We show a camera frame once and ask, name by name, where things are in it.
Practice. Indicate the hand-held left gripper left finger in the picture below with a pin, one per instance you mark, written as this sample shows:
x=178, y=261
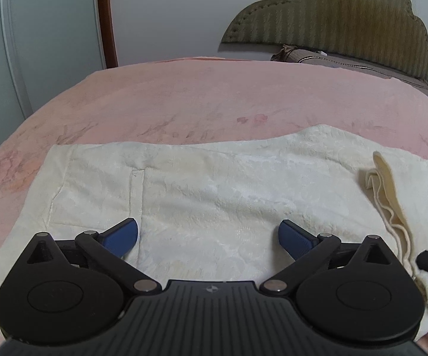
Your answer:
x=125, y=234

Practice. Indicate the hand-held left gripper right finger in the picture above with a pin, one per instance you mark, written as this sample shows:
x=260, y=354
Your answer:
x=293, y=235

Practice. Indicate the white pants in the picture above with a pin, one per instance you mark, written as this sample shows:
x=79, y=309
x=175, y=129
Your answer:
x=217, y=193

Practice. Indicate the pink bed blanket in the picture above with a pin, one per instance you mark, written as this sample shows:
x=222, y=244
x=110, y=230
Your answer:
x=199, y=96

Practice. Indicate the grey-brown pillow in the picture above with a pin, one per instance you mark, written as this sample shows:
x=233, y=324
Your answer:
x=347, y=61

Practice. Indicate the flower print wardrobe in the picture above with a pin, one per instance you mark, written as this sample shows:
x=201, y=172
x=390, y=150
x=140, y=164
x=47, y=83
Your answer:
x=43, y=26

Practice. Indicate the olive padded headboard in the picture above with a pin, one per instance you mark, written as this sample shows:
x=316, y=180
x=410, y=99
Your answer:
x=332, y=15

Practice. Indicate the brown wooden door frame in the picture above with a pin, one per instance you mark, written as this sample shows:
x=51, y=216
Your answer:
x=106, y=18

